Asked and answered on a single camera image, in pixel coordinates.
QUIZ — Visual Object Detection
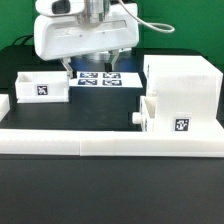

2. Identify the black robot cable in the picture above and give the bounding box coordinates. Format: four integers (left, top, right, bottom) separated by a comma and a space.
12, 34, 35, 46

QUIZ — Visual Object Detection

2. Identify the white drawer tray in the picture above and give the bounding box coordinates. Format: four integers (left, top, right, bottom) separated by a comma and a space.
132, 93, 157, 132
15, 71, 69, 103

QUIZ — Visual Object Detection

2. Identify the white L-shaped fence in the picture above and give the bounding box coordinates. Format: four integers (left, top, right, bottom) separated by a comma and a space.
0, 93, 224, 158

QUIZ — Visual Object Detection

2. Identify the white drawer cabinet box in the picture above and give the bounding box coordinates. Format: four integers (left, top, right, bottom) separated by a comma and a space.
143, 55, 223, 133

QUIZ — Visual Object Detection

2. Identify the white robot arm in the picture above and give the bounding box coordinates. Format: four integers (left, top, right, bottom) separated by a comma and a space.
34, 0, 139, 77

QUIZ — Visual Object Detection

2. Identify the white fiducial marker plate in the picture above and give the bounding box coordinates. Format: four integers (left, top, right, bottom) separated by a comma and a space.
69, 71, 142, 88

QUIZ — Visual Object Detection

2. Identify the white front drawer tray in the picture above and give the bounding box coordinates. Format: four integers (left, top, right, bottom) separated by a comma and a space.
132, 93, 157, 132

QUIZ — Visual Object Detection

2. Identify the white rear drawer tray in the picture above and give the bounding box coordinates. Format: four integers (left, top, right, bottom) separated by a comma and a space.
15, 71, 69, 103

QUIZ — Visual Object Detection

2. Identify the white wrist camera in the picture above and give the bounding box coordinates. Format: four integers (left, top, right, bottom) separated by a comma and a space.
35, 0, 85, 16

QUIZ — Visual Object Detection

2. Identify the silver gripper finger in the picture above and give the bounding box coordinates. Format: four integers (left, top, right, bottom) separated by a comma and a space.
61, 57, 76, 79
104, 50, 119, 73

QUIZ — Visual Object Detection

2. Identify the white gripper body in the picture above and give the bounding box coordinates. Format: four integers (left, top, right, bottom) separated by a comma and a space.
34, 3, 139, 60

